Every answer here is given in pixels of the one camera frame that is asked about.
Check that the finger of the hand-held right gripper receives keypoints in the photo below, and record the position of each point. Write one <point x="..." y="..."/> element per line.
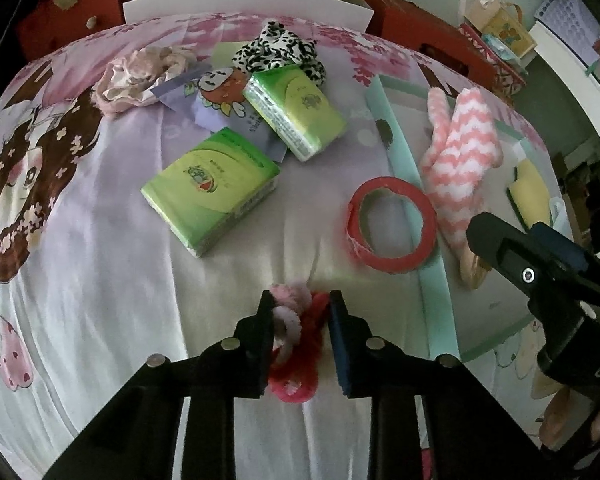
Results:
<point x="510" y="250"/>
<point x="565" y="252"/>

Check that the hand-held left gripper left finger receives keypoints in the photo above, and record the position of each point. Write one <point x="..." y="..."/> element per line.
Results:
<point x="260" y="355"/>

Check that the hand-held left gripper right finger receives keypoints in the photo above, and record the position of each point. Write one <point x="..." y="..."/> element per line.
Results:
<point x="342" y="355"/>

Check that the yellow sponge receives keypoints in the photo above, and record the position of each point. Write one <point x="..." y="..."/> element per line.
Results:
<point x="530" y="195"/>

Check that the teal cardboard tray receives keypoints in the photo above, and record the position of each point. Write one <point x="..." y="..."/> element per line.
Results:
<point x="500" y="310"/>

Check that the pink white knitted cloth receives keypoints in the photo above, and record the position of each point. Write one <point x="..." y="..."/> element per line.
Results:
<point x="460" y="160"/>

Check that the red tape roll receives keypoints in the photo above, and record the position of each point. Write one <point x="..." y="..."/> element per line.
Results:
<point x="395" y="262"/>

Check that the green tissue packet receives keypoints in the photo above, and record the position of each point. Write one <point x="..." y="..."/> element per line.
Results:
<point x="210" y="185"/>
<point x="295" y="105"/>

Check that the purple cartoon packet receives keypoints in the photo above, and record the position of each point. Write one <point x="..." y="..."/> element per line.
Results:
<point x="200" y="112"/>

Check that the pink scrunchie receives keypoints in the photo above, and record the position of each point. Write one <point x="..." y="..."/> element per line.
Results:
<point x="130" y="80"/>

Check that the person's right hand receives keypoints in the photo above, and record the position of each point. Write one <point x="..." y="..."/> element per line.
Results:
<point x="555" y="420"/>

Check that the white shelf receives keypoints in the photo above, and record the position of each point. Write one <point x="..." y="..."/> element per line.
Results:
<point x="580" y="90"/>

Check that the red patterned box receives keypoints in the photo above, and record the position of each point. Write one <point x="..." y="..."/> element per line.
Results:
<point x="502" y="72"/>

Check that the light blue packet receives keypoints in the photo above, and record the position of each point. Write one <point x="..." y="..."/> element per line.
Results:
<point x="497" y="46"/>

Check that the small yellow gift bag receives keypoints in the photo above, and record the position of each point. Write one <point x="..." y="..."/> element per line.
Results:
<point x="510" y="32"/>

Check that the purple perforated basket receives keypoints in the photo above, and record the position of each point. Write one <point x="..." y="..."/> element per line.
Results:
<point x="570" y="15"/>

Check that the red cardboard box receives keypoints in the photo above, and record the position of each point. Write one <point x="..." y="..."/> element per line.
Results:
<point x="405" y="15"/>

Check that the light green cloth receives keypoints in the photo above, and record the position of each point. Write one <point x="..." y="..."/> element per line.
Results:
<point x="222" y="54"/>

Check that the leopard print scrunchie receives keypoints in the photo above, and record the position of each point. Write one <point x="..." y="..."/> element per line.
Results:
<point x="275" y="50"/>

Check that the white headboard panel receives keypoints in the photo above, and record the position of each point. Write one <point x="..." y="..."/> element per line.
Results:
<point x="230" y="10"/>

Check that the red handbag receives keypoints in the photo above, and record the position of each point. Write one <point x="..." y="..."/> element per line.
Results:
<point x="55" y="25"/>

